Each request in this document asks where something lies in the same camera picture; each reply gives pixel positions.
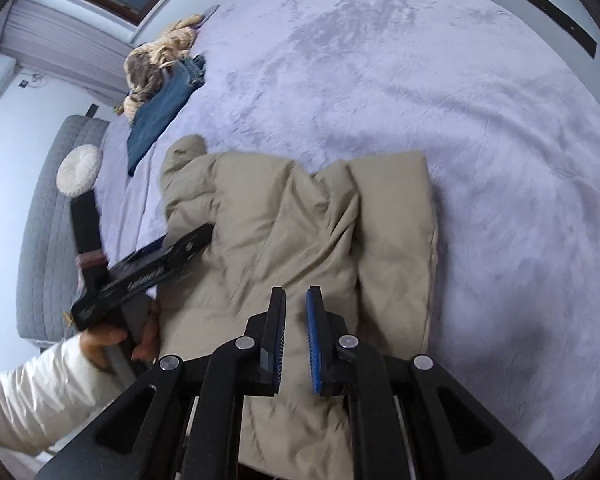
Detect blue jeans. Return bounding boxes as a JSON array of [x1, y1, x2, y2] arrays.
[[126, 55, 207, 177]]

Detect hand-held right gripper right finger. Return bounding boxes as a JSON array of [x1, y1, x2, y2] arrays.
[[305, 285, 554, 480]]

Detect tan striped cloth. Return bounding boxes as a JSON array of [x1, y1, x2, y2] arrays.
[[122, 14, 203, 116]]

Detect beige puffer jacket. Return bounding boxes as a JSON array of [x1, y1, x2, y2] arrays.
[[152, 134, 440, 480]]

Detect white curtain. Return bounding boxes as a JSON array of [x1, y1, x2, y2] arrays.
[[0, 0, 146, 106]]

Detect black wall strip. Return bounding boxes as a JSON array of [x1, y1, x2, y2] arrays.
[[522, 0, 599, 60]]

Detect person's left forearm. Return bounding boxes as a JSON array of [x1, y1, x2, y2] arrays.
[[0, 336, 133, 457]]

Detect person's left hand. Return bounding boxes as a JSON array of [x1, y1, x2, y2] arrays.
[[79, 299, 162, 372]]

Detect lavender bed blanket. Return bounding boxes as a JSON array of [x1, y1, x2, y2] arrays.
[[97, 0, 600, 480]]

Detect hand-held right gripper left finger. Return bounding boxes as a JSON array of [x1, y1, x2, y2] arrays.
[[35, 286, 287, 480]]

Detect brown plush toy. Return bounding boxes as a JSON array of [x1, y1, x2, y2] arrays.
[[125, 46, 173, 93]]

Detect grey quilted headboard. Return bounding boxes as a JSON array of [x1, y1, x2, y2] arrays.
[[14, 114, 112, 347]]

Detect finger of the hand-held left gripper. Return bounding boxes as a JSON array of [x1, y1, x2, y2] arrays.
[[111, 223, 216, 286]]

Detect white round cushion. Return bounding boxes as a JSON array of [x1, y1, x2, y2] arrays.
[[56, 143, 104, 197]]

